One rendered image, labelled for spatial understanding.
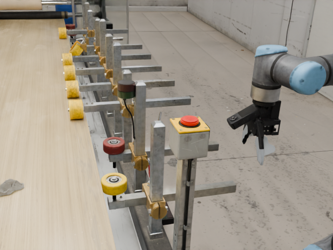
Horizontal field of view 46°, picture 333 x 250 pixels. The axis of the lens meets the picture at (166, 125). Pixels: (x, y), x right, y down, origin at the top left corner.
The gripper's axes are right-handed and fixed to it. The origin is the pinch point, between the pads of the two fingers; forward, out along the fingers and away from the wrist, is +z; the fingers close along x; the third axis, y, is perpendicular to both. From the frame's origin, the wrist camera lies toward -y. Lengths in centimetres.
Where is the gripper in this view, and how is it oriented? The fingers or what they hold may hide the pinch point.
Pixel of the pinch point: (249, 155)
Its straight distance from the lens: 135.0
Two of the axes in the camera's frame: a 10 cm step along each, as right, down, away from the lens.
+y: 9.8, -0.6, 2.0
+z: -0.3, 9.1, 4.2
